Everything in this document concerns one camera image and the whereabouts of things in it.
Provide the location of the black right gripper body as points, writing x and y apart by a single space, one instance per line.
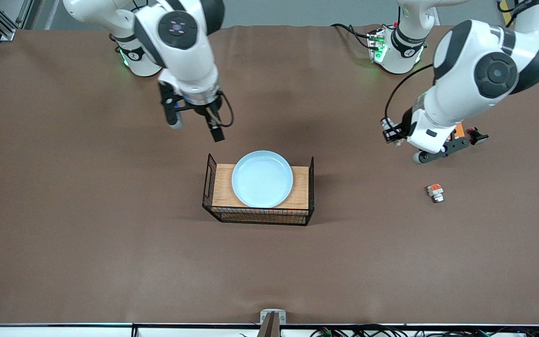
201 110

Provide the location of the small black button cap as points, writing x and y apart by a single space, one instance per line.
478 137

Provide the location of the green grey switch component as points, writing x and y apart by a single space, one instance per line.
386 124

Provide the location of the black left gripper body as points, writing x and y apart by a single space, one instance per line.
406 119

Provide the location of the white table edge rail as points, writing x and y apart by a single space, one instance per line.
63 331

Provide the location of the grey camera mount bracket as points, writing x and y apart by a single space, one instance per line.
273 318

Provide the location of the white orange switch block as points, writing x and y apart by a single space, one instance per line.
435 192

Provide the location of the orange box with hole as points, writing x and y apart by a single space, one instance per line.
459 131

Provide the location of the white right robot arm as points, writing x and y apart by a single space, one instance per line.
180 56

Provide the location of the light blue round plate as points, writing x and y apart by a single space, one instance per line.
262 179

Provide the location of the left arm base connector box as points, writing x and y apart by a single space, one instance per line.
376 47

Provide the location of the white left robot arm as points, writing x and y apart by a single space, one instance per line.
475 79

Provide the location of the wooden board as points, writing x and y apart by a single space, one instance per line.
222 187

